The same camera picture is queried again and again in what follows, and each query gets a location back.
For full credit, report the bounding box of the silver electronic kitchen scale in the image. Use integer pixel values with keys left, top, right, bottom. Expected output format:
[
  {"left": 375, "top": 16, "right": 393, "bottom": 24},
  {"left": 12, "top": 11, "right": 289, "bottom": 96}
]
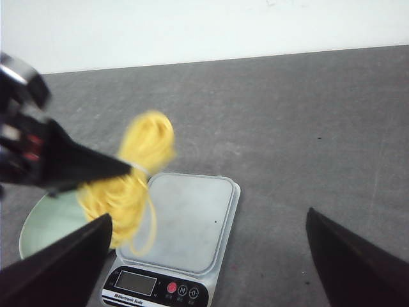
[{"left": 100, "top": 173, "right": 241, "bottom": 306}]

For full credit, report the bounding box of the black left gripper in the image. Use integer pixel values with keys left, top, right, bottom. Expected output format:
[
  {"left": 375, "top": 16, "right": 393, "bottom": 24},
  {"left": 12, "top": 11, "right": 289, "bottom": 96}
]
[{"left": 1, "top": 52, "right": 132, "bottom": 194}]

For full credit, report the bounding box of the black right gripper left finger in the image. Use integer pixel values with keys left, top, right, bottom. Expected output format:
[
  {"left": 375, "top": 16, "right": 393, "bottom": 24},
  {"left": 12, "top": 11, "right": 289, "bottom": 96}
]
[{"left": 1, "top": 214, "right": 112, "bottom": 306}]

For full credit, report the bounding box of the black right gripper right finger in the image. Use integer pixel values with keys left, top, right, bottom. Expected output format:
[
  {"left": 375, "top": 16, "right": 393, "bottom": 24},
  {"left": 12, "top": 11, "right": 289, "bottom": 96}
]
[{"left": 305, "top": 208, "right": 408, "bottom": 306}]

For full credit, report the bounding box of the light green plate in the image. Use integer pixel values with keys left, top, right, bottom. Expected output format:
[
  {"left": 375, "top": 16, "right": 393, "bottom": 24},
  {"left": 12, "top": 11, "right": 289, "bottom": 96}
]
[{"left": 19, "top": 191, "right": 88, "bottom": 259}]

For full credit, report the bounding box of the yellow vermicelli noodle bundle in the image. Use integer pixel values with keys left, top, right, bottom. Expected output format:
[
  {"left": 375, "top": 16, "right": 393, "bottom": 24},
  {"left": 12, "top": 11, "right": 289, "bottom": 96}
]
[{"left": 77, "top": 111, "right": 175, "bottom": 256}]

